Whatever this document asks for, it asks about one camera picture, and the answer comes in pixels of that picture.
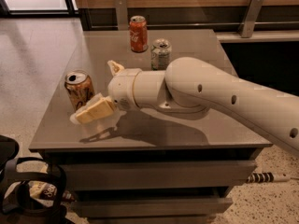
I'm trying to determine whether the grey drawer cabinet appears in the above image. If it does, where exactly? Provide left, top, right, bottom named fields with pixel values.
left=28, top=28, right=275, bottom=224

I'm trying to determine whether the right metal bracket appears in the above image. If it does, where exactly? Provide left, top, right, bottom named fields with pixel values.
left=238, top=0, right=264, bottom=38

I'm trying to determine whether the left metal bracket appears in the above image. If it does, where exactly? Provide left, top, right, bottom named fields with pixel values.
left=114, top=0, right=128, bottom=31

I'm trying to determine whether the metal bracket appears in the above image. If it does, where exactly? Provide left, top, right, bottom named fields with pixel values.
left=114, top=0, right=128, bottom=31
left=238, top=0, right=264, bottom=38

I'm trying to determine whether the grey drawer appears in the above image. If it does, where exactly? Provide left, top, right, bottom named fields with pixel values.
left=71, top=198, right=233, bottom=217
left=63, top=161, right=256, bottom=190

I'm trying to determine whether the upper grey drawer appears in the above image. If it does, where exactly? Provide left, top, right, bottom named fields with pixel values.
left=63, top=161, right=256, bottom=190

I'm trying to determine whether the striped handle tool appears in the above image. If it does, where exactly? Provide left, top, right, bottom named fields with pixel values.
left=247, top=172, right=298, bottom=183

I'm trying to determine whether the white green soda can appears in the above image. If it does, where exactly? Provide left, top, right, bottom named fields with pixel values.
left=150, top=38, right=172, bottom=70

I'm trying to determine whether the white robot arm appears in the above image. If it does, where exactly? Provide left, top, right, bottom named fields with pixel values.
left=70, top=57, right=299, bottom=156

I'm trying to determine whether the snack bag on floor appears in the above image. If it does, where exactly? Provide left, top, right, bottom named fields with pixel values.
left=29, top=181, right=75, bottom=203

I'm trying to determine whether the red Coca-Cola can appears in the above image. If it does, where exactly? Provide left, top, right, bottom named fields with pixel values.
left=129, top=15, right=148, bottom=52

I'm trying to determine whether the lower grey drawer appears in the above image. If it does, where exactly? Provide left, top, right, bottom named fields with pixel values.
left=71, top=198, right=233, bottom=217

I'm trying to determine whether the black chair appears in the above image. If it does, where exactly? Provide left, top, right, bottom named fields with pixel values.
left=0, top=135, right=68, bottom=224

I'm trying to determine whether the orange LaCroix can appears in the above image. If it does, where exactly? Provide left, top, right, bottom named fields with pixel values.
left=64, top=70, right=94, bottom=111

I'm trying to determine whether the grey counter ledge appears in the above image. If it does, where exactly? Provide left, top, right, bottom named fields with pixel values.
left=216, top=30, right=299, bottom=43

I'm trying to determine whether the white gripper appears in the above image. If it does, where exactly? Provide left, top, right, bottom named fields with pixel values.
left=70, top=61, right=141, bottom=124

